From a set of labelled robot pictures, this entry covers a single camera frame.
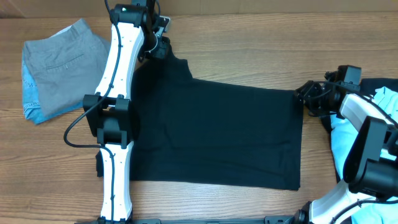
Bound black t-shirt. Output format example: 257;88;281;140
95;46;304;192

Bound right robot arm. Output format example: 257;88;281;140
277;65;397;223

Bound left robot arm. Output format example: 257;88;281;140
83;1;171;223

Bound black garment under pile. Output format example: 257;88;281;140
320;78;397;180

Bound grey folded shorts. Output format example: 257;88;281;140
23;19;110;116

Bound light blue t-shirt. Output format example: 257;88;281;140
329;86;398;224

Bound blue denim folded garment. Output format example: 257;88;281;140
21;57;83;124

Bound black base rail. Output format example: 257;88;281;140
79;215;295;224

